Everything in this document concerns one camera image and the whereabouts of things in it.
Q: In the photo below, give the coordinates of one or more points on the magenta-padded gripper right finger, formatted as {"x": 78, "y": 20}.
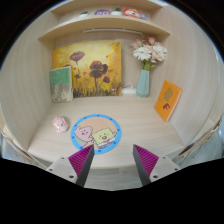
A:
{"x": 145, "y": 160}

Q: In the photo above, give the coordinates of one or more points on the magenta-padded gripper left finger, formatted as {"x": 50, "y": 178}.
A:
{"x": 81, "y": 161}

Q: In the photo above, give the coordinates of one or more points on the pink computer mouse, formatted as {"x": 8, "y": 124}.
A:
{"x": 60, "y": 124}

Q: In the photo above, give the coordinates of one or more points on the orange covered book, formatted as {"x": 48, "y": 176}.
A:
{"x": 168, "y": 100}

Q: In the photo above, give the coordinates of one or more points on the white power adapter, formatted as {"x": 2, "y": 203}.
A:
{"x": 129, "y": 90}

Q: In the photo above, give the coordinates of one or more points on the mint green faceted vase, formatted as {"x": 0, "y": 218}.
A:
{"x": 143, "y": 85}

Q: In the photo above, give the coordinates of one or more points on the green covered book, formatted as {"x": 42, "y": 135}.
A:
{"x": 60, "y": 78}

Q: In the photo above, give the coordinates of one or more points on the pink and white flower bouquet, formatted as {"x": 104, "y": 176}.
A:
{"x": 146, "y": 51}

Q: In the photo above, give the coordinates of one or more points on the yellow poppy flower painting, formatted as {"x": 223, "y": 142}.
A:
{"x": 100, "y": 53}

